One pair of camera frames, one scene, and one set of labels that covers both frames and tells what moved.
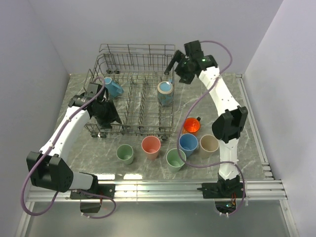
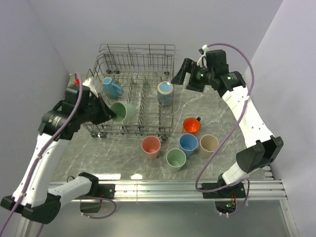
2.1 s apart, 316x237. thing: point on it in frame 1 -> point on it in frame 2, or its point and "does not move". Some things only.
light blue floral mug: x=113 y=90 does not move
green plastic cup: x=125 y=152 -> x=125 y=112
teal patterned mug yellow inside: x=165 y=89 does not move
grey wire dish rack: x=142 y=93 does not move
